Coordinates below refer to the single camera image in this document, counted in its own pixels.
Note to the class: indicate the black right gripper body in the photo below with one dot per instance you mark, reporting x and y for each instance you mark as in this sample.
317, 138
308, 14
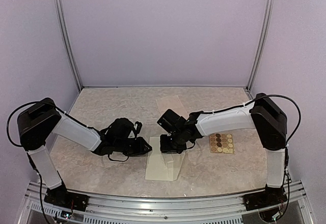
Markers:
174, 144

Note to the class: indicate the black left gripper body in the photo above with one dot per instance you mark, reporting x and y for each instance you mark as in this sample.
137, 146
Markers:
122, 146

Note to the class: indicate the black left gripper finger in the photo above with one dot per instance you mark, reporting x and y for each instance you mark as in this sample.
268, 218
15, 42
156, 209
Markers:
143, 152
144, 145

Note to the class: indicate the cream paper envelope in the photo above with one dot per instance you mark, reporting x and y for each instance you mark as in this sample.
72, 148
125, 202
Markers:
162, 167

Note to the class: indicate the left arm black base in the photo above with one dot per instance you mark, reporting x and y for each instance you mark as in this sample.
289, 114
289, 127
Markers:
61, 197

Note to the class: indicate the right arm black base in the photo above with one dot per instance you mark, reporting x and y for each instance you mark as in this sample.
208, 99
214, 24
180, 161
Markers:
268, 197

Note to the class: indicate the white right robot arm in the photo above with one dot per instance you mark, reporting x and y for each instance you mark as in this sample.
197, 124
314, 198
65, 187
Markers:
260, 119

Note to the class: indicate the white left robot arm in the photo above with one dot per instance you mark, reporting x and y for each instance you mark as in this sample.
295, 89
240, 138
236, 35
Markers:
30, 126

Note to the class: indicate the brown sticker sheet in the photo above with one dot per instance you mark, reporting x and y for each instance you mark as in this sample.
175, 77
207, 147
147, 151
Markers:
221, 143

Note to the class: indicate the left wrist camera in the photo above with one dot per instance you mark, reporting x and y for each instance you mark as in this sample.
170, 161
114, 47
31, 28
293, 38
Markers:
136, 129

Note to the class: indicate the left aluminium frame post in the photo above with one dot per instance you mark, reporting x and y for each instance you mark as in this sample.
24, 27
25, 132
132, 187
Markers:
67, 44

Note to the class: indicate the aluminium frame post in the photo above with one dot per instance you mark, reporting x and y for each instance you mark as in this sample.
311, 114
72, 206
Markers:
67, 44
261, 43

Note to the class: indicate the right aluminium frame post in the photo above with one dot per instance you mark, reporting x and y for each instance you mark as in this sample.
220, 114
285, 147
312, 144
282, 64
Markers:
261, 43

